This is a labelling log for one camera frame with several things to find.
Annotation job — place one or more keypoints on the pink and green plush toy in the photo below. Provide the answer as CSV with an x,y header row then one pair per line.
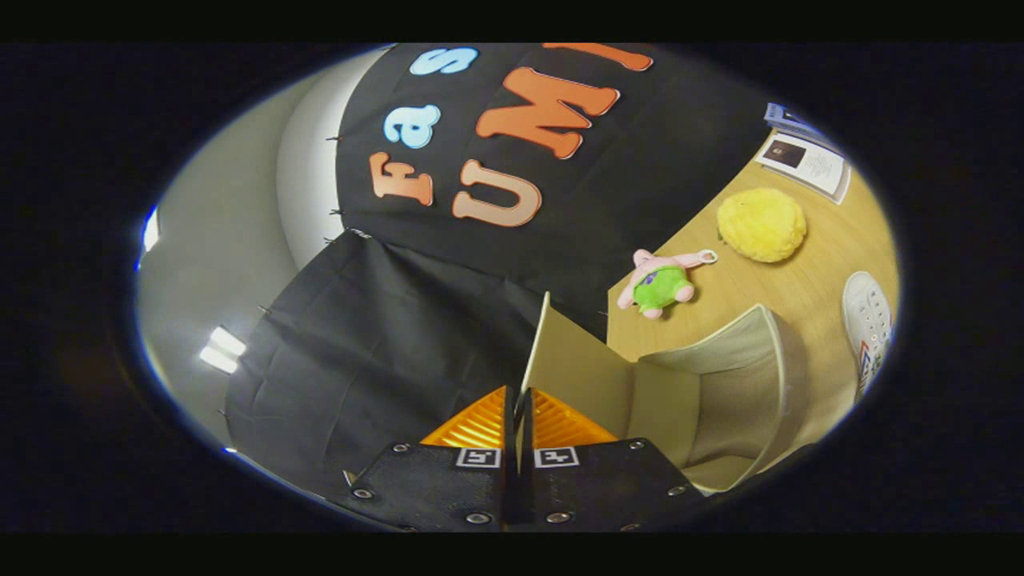
x,y
660,284

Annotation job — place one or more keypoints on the ceiling light panel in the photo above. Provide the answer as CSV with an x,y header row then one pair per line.
x,y
222,350
150,230

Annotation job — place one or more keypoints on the white book with dark picture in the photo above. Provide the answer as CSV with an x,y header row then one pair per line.
x,y
808,164

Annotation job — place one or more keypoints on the white canvas shoe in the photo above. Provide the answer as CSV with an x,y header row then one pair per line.
x,y
868,320

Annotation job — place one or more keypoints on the blue book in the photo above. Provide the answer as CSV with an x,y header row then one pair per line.
x,y
792,124

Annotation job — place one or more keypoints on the beige fabric storage box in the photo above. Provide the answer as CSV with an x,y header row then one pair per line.
x,y
744,384

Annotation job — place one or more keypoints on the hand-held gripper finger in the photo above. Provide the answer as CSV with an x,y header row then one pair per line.
x,y
508,500
528,500

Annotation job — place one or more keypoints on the yellow fluffy ball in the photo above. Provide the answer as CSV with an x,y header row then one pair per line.
x,y
760,224

